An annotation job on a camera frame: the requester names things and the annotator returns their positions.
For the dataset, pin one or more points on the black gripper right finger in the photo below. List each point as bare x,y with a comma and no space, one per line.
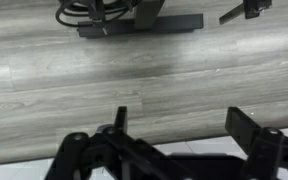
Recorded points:
270,153

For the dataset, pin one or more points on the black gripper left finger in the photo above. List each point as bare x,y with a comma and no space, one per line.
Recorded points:
110,156

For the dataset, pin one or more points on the white drawer with wooden interior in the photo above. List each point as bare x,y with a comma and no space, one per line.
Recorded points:
14,171

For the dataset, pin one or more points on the black stand base bar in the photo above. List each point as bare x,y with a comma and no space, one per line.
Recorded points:
170,23

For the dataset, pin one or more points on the black angled stand bracket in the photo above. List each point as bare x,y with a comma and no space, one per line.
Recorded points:
255,6

